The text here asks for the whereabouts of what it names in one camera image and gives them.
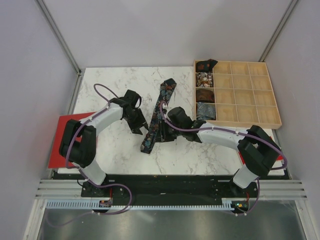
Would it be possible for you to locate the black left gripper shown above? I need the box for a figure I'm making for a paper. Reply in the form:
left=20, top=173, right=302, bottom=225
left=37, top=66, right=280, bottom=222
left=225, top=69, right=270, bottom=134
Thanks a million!
left=123, top=108, right=149, bottom=136

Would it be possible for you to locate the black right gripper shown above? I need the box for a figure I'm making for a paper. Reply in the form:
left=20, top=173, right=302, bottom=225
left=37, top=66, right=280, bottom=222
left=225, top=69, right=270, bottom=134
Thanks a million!
left=153, top=119, right=184, bottom=143

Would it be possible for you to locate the dark blue floral tie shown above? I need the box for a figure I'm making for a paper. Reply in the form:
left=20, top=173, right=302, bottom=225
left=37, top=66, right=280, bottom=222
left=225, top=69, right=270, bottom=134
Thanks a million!
left=140, top=78, right=177, bottom=154

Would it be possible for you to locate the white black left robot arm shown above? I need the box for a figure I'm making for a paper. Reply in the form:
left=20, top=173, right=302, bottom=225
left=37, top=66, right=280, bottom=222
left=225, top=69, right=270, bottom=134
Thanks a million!
left=59, top=90, right=148, bottom=197

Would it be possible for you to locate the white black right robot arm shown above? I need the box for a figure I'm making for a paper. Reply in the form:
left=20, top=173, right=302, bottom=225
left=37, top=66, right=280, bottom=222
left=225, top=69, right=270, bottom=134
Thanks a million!
left=160, top=103, right=282, bottom=197

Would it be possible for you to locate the grey blue rolled tie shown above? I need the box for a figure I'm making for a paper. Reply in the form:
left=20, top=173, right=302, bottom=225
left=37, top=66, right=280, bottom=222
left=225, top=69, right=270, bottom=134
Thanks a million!
left=196, top=102, right=216, bottom=121

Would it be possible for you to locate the dark brown rolled tie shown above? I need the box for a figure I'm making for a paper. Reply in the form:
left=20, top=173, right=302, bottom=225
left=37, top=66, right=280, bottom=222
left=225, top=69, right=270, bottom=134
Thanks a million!
left=196, top=88, right=215, bottom=103

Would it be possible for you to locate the multicolour patterned rolled tie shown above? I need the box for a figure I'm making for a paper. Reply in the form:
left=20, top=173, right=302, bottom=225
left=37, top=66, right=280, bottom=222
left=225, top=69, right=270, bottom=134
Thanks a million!
left=195, top=72, right=214, bottom=88

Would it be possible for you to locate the black orange rolled tie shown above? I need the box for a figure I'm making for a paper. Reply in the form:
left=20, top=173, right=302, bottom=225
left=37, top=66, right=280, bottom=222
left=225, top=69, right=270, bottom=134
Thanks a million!
left=195, top=59, right=218, bottom=73

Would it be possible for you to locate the wooden compartment tray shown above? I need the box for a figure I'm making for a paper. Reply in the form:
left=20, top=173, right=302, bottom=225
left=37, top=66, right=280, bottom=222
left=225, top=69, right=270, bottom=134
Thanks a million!
left=207, top=60, right=282, bottom=130

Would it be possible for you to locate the red flat box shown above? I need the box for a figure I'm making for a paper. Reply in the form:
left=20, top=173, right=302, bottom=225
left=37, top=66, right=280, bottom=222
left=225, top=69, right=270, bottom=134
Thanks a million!
left=48, top=112, right=94, bottom=169

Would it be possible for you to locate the red treehouse children's book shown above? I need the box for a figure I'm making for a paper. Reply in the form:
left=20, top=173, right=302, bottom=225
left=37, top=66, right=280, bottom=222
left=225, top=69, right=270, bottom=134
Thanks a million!
left=238, top=152, right=284, bottom=168

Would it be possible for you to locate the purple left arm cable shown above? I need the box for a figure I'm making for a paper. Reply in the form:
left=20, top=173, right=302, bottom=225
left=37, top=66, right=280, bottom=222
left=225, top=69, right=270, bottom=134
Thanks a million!
left=44, top=83, right=134, bottom=228

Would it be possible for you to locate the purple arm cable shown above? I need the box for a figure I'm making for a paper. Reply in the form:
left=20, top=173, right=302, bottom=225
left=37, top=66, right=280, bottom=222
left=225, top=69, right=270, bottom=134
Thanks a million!
left=44, top=83, right=134, bottom=228
left=159, top=100, right=288, bottom=217

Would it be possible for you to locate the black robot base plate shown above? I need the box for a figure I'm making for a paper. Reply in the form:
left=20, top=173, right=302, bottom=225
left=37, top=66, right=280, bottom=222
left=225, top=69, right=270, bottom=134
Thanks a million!
left=81, top=174, right=258, bottom=205

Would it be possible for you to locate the white slotted cable duct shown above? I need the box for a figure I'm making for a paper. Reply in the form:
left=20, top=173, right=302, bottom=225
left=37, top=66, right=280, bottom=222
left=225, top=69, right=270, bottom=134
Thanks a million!
left=45, top=199, right=235, bottom=211

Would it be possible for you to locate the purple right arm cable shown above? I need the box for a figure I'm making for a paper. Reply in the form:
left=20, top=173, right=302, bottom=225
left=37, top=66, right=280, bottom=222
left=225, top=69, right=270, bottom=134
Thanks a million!
left=159, top=100, right=288, bottom=217

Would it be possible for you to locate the grey aluminium frame post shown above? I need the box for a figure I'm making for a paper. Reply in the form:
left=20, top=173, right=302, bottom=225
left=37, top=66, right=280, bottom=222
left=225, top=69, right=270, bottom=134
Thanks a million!
left=34, top=0, right=83, bottom=76

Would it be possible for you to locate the grey right frame post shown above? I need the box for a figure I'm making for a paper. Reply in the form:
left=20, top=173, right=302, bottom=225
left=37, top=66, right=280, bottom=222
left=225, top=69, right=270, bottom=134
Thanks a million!
left=258, top=0, right=301, bottom=62

